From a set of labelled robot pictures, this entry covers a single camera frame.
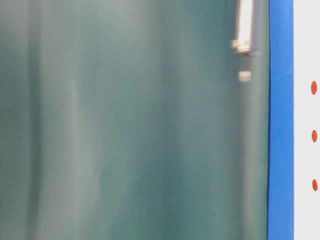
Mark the red soldering iron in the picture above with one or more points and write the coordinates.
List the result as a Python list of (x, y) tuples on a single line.
[(246, 42)]

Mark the blue table mat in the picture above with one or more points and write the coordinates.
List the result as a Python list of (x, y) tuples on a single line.
[(280, 224)]

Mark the white board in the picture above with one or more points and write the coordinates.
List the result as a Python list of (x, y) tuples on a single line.
[(306, 37)]

